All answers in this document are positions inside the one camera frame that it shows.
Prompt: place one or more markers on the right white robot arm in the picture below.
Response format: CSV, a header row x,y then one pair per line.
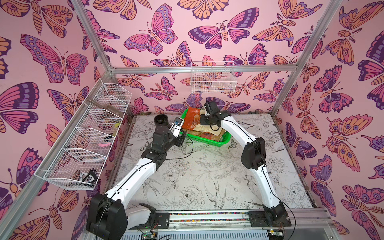
x,y
253,158

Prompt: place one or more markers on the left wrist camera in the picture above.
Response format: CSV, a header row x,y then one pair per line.
x,y
176,127

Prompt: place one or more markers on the orange cream cassava chips bag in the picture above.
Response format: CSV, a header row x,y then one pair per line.
x,y
192,120

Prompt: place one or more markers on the black object in shelf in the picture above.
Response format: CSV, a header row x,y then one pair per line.
x,y
90,177

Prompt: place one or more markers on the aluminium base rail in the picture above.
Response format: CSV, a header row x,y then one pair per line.
x,y
300,224

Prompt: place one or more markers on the yellow red tomato chips bag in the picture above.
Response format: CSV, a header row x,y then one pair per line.
x,y
214,136

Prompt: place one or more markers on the green plastic basket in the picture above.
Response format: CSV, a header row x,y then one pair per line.
x,y
226,138

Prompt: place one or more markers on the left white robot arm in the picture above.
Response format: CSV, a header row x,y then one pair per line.
x,y
109,216

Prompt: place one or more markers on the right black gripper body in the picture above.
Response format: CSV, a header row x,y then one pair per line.
x,y
204,119

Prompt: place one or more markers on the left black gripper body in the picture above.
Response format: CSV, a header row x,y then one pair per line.
x,y
172,141

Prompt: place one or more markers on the small white wire basket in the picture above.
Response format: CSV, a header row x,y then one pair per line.
x,y
213,77

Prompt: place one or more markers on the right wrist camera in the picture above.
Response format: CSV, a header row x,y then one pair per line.
x,y
211,108

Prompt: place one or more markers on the long white wire shelf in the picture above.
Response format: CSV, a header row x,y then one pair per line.
x,y
88,141

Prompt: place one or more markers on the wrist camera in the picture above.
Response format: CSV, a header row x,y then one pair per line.
x,y
211,108
176,127

